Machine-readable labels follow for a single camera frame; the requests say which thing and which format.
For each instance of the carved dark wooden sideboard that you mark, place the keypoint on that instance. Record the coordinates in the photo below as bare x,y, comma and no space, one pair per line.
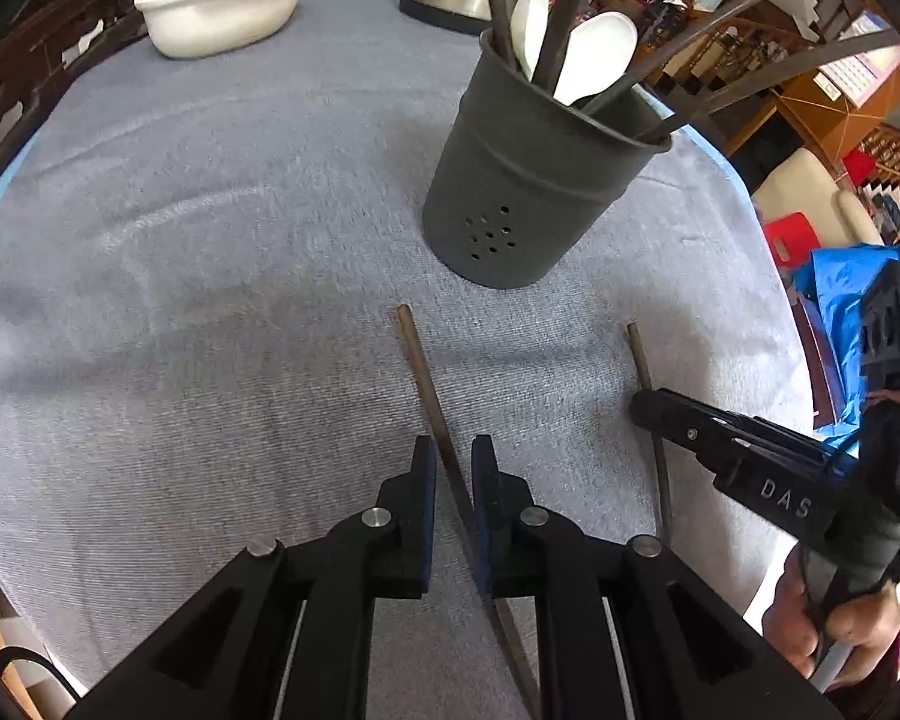
45,37

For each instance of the dark grey utensil holder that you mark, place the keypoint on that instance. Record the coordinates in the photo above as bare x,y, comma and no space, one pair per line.
525,187

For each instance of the dark wooden chopstick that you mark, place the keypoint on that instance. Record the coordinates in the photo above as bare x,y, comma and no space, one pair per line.
420,375
562,7
491,0
690,34
640,360
795,64

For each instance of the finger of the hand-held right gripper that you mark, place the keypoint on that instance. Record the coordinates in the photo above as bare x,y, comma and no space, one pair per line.
675,420

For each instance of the red plastic stool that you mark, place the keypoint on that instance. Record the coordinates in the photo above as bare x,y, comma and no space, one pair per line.
791,236

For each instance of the person's right hand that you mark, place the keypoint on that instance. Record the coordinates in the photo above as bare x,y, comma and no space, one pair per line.
791,615

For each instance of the white plastic basin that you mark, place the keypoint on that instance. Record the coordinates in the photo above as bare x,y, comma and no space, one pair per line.
217,15

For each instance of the cream armchair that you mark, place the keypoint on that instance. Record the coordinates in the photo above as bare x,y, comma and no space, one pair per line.
795,180

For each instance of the white plastic spoons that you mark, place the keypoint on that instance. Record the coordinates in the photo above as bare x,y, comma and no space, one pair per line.
596,52

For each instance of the grey tablecloth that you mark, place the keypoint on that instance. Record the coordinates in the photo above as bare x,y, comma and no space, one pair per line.
195,277

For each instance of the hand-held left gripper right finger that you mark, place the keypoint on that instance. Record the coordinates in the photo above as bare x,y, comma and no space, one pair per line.
482,521

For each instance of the white ceramic spoon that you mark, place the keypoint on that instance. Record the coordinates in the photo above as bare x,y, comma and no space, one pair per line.
531,15

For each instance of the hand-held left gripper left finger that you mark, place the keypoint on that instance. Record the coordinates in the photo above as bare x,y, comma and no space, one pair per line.
424,514

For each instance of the wall calendar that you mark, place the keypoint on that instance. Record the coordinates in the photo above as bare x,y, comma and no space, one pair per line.
862,67

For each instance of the blue tarp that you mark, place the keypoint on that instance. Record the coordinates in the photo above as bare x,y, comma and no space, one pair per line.
832,292

